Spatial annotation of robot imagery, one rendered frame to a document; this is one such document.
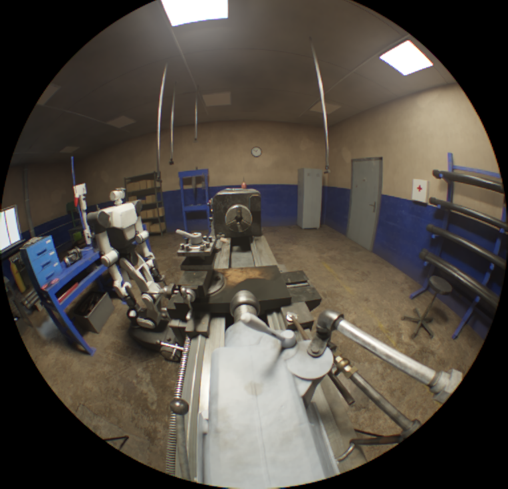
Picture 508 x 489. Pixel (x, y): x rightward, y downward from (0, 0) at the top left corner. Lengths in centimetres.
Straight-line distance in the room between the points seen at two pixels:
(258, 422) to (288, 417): 4
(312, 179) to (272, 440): 499
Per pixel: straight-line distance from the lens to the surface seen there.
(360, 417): 162
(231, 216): 153
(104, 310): 253
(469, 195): 306
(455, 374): 28
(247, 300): 46
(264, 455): 28
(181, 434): 36
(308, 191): 493
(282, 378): 30
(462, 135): 326
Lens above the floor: 144
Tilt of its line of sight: 19 degrees down
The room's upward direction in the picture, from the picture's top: 1 degrees counter-clockwise
